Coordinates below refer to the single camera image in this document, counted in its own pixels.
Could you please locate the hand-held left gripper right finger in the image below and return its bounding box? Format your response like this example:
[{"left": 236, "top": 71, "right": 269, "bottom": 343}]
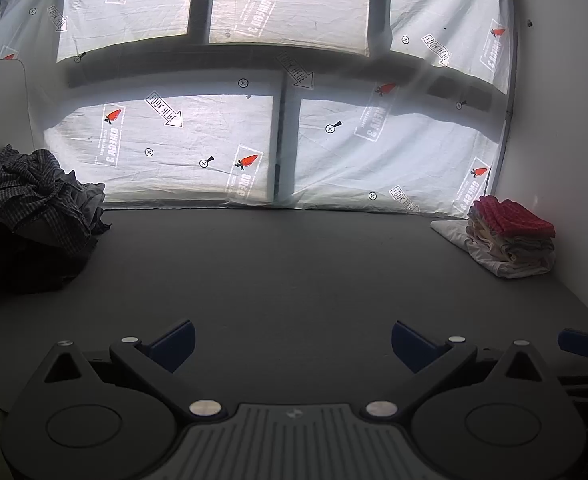
[{"left": 361, "top": 321, "right": 560, "bottom": 420}]

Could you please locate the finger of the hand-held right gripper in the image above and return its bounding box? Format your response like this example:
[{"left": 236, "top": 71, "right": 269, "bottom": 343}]
[{"left": 558, "top": 327, "right": 588, "bottom": 367}]

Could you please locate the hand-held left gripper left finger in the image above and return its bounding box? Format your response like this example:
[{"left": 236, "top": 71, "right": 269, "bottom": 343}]
[{"left": 38, "top": 319, "right": 225, "bottom": 420}]

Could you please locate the blue plaid shirt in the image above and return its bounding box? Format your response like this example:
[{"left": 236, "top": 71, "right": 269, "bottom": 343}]
[{"left": 0, "top": 144, "right": 105, "bottom": 261}]

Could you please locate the stack of cream folded clothes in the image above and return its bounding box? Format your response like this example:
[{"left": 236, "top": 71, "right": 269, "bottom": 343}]
[{"left": 466, "top": 210, "right": 557, "bottom": 279}]

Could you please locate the white folded cloth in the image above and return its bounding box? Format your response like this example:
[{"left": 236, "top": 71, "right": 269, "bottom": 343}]
[{"left": 430, "top": 217, "right": 557, "bottom": 279}]

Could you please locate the red folded towel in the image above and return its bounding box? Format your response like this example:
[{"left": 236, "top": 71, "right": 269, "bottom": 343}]
[{"left": 469, "top": 195, "right": 557, "bottom": 239}]

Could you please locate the dark navy cloth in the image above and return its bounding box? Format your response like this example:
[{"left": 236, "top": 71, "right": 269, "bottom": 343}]
[{"left": 0, "top": 210, "right": 110, "bottom": 302}]

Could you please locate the white printed sheet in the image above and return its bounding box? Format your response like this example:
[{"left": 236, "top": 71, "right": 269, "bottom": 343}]
[{"left": 0, "top": 0, "right": 521, "bottom": 221}]

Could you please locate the white partition board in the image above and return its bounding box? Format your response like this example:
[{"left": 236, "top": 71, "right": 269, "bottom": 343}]
[{"left": 0, "top": 58, "right": 35, "bottom": 196}]

